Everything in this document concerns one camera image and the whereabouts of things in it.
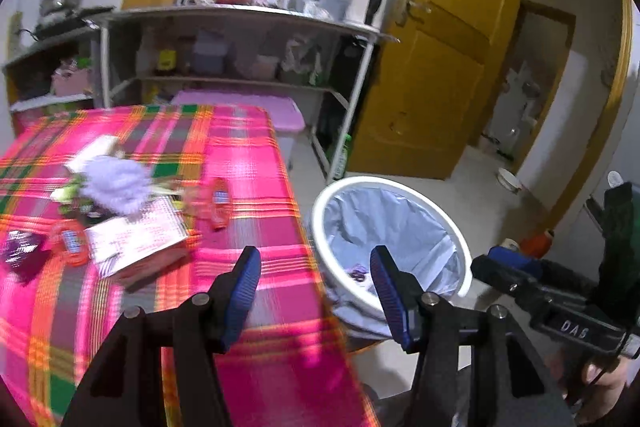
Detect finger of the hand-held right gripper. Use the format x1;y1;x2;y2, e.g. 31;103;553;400
471;254;551;308
487;246;546;279

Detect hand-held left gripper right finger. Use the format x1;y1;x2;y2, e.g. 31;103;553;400
369;245;576;427

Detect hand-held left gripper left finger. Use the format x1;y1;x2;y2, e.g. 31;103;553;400
60;246;263;427

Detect pale blue bin bag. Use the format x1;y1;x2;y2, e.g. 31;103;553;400
324;187;463;340

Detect white round bin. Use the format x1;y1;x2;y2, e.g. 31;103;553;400
311;176;473;343

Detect person's right hand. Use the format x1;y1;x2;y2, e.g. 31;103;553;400
550;346;636;425

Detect orange bottle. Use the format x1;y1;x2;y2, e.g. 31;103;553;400
520;229;556;258

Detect white bowl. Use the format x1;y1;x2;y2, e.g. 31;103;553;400
496;167;523;194

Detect red plastic wrapper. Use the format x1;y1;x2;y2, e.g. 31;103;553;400
200;177;236;230
47;221;93;265

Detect pink paper box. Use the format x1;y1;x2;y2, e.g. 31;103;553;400
85;197;191;290

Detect pink plaid tablecloth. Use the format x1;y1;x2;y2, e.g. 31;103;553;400
0;104;373;427

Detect white appliance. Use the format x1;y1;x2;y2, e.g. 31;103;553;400
492;59;543;158

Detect green plastic bottle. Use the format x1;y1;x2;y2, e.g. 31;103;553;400
327;133;353;180

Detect purple fluffy ball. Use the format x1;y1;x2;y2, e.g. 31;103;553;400
80;155;157;215

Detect pink lidded storage box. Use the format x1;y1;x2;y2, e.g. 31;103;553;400
170;89;306;172

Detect white tissue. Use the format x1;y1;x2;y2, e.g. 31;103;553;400
67;135;122;172

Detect yellow wooden door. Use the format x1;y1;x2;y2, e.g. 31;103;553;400
345;0;528;180

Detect purple foil wrapper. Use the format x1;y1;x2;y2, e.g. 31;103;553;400
0;229;48;283

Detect white plastic bag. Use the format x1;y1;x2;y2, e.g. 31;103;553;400
280;34;326;85

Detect blue plastic jug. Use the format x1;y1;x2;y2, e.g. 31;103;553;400
192;32;228;75

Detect yellow labelled bottle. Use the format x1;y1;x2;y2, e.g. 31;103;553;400
155;49;178;75

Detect pink basket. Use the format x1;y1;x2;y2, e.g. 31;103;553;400
51;67;93;98

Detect metal shelf rack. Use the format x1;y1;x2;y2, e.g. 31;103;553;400
97;4;401;182

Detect black stove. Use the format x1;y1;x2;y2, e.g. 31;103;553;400
35;7;113;40

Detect yellow door frame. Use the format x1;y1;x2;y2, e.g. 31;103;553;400
515;0;636;233

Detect metal door handle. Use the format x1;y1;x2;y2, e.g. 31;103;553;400
392;0;431;28

